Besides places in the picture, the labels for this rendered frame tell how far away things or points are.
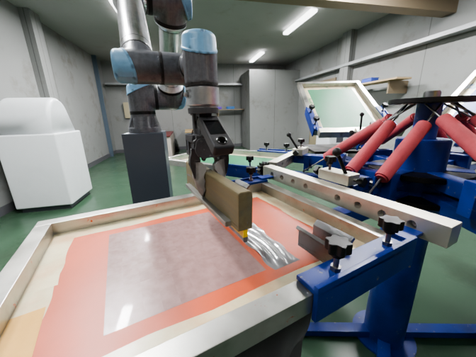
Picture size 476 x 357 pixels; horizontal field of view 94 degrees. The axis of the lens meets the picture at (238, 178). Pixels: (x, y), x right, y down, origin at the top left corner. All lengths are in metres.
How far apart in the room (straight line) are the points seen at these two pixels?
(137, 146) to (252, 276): 0.84
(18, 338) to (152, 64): 0.55
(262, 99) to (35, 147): 6.40
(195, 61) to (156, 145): 0.66
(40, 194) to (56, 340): 3.72
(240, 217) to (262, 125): 7.87
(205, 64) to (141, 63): 0.16
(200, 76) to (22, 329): 0.54
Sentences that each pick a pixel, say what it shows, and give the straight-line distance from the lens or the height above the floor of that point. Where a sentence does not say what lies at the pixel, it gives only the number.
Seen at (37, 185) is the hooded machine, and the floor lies 0.39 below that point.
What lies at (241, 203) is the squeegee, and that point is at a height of 1.12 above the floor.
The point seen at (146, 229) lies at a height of 0.95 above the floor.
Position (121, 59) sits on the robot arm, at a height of 1.40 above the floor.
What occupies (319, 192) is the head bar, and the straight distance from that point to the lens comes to 0.80.
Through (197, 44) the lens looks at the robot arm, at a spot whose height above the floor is 1.41.
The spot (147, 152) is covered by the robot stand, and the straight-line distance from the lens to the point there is 1.13.
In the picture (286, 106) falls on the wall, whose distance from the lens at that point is 8.57.
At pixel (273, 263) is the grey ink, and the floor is 0.96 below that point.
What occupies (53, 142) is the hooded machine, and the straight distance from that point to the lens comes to 3.89.
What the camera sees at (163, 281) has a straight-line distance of 0.51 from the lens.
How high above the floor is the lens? 1.27
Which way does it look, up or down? 16 degrees down
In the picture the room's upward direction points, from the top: 1 degrees counter-clockwise
